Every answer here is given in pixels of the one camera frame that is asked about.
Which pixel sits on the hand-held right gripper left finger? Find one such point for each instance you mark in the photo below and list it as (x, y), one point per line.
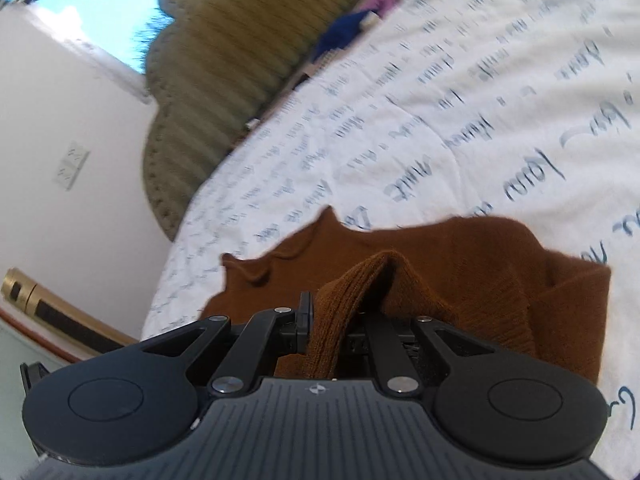
(305, 322)

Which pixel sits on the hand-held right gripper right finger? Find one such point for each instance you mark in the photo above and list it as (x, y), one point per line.
(387, 355)

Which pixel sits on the brown knit sweater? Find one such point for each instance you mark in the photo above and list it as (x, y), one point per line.
(475, 270)

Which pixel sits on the wooden bedside furniture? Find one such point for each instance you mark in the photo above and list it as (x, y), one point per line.
(60, 315)

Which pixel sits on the olive padded headboard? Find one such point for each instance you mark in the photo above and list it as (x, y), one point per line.
(225, 60)

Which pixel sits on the white script-printed quilt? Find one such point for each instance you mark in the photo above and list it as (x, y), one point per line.
(500, 85)

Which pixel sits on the dark blue cloth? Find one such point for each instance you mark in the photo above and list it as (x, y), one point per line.
(340, 30)

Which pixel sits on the small white box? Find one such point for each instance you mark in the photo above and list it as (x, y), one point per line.
(370, 18)

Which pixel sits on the window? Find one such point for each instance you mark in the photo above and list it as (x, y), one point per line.
(100, 5)

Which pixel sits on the white wall socket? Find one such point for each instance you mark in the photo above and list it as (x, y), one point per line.
(64, 175)
(76, 152)

